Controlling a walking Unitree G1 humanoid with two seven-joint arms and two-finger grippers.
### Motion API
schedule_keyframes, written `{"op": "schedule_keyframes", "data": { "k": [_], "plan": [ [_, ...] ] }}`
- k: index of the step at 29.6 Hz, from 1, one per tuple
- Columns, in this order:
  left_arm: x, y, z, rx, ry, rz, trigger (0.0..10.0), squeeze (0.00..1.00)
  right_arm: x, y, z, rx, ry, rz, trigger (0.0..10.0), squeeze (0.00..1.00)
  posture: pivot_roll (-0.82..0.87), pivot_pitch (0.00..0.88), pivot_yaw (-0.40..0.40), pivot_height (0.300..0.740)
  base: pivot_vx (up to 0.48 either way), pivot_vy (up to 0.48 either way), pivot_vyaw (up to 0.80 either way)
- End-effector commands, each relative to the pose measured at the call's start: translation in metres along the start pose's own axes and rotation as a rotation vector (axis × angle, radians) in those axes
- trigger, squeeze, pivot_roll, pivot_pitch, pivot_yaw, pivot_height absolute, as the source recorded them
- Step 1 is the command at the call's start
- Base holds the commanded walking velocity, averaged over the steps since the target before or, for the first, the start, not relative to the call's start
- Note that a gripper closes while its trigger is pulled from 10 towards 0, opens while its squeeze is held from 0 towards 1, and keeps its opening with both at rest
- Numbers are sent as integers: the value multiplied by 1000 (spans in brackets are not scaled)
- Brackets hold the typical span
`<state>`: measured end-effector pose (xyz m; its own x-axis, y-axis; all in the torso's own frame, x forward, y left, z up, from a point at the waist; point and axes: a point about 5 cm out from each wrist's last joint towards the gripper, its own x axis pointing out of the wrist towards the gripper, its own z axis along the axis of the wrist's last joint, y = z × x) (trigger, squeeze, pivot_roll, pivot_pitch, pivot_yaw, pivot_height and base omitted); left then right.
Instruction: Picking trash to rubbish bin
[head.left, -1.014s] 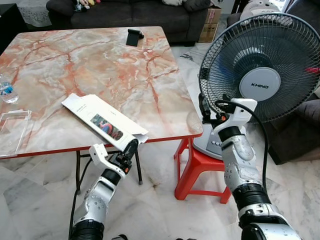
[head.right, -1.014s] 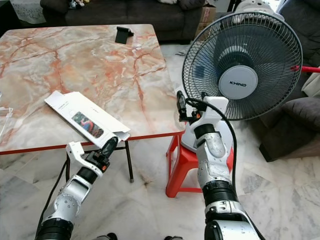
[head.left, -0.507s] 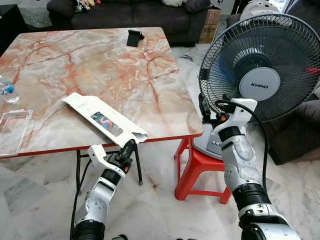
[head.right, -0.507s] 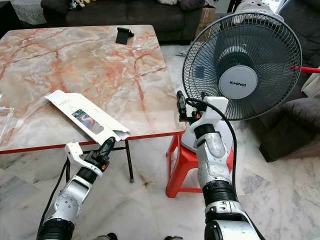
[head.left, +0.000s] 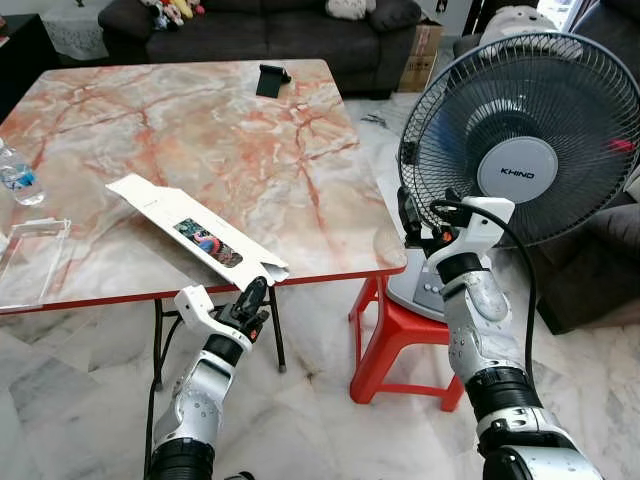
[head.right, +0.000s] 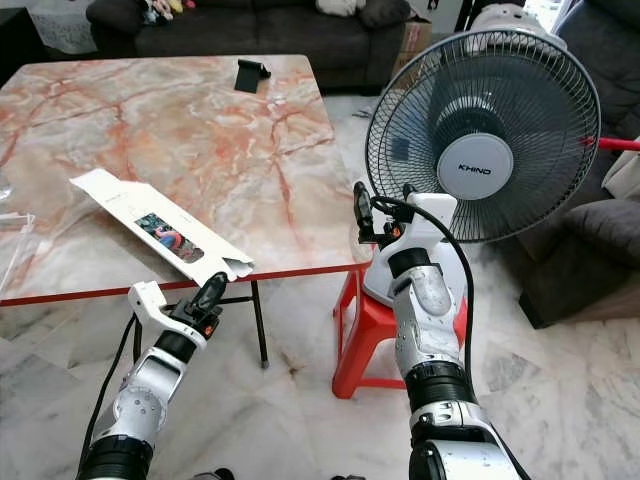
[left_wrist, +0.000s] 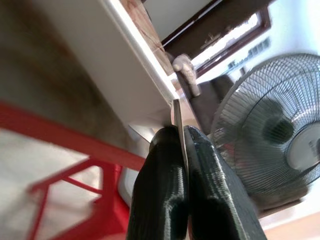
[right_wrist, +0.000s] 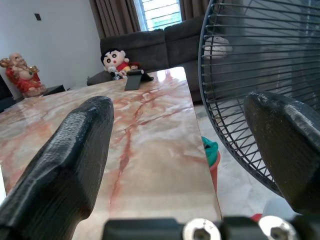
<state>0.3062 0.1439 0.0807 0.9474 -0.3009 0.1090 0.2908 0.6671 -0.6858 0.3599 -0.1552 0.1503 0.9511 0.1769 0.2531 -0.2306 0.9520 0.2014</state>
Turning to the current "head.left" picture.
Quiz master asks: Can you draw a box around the red plastic stool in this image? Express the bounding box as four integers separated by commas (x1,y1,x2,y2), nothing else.
348,275,466,413

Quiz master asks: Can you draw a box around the grey Khind table fan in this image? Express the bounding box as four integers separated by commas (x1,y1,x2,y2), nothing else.
385,30,640,323

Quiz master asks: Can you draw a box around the white flat cardboard packaging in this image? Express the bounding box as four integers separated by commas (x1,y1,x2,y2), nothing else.
105,173,291,288

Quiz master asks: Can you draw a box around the brown cardboard carton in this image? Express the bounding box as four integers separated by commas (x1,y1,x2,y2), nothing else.
398,22,444,94

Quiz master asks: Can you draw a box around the dark grey armchair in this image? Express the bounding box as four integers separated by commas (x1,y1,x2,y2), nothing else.
570,0,640,96
538,192,640,336

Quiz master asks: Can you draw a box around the marble pattern folding table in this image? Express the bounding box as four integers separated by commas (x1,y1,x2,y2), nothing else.
0,58,409,393

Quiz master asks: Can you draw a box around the black phone stand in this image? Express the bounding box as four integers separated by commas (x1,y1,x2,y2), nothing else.
255,63,293,99

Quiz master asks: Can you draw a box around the dark grey sofa cushion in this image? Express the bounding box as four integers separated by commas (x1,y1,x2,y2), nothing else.
100,0,156,41
368,0,424,33

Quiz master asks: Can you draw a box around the white plush toy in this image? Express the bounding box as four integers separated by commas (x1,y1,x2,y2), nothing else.
325,0,378,21

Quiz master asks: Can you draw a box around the clear acrylic box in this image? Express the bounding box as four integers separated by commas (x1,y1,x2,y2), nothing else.
0,218,73,293

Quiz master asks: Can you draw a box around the white round appliance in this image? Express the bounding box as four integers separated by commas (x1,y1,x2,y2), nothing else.
478,5,561,49

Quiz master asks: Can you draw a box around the dark grey sofa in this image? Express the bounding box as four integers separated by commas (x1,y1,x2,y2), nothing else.
97,0,441,99

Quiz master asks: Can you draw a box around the clear plastic water bottle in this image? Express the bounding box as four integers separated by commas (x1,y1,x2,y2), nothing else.
0,138,47,208

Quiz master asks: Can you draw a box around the colourful stuffed toy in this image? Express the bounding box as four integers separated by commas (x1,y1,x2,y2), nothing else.
140,0,206,29

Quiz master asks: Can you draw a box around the white lace cloth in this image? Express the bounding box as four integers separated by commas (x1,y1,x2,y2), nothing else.
42,3,109,63

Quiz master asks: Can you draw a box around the black cabinet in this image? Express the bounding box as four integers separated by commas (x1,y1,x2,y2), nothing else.
0,13,59,121

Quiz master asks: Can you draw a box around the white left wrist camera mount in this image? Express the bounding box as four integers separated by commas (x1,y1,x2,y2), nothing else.
174,284,243,338

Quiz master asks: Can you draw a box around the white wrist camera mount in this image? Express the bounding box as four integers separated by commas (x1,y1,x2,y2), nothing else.
440,197,517,263
174,284,243,338

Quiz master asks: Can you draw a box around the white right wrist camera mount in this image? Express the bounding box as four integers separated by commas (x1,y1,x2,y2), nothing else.
440,197,517,263

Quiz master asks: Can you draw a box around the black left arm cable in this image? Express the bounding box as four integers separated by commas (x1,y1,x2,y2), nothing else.
143,315,186,471

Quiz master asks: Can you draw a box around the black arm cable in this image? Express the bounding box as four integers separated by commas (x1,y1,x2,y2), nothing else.
143,315,186,471
428,190,539,386

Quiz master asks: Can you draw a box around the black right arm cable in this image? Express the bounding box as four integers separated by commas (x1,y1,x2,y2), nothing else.
428,190,539,386

